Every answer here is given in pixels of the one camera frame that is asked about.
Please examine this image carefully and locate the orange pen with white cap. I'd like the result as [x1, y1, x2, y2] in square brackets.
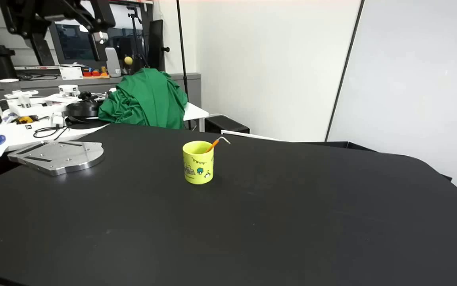
[206, 134, 229, 152]

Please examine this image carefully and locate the black floor box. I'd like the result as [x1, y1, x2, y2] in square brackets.
[204, 115, 248, 133]

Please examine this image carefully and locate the yellow-green mug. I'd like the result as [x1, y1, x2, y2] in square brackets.
[182, 139, 214, 184]

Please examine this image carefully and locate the green cloth pile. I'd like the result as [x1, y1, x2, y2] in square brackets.
[98, 68, 187, 128]

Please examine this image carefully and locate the black round headset pile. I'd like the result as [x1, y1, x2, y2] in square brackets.
[64, 91, 102, 128]

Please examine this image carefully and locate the silver metal plate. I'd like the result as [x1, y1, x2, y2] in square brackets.
[7, 141, 104, 176]

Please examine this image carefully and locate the black monitor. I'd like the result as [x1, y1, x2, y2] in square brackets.
[48, 23, 106, 66]

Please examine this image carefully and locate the white side table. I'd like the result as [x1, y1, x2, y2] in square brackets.
[0, 90, 206, 157]

